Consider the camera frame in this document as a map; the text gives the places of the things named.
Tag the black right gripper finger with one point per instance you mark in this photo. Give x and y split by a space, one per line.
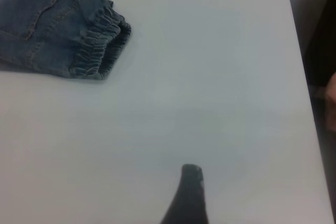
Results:
187 200

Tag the blue denim jeans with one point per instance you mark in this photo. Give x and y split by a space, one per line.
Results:
47 24

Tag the bare person hand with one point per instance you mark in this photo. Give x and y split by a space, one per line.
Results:
332 103

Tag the person in black clothing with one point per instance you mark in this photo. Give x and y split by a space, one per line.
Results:
321 37

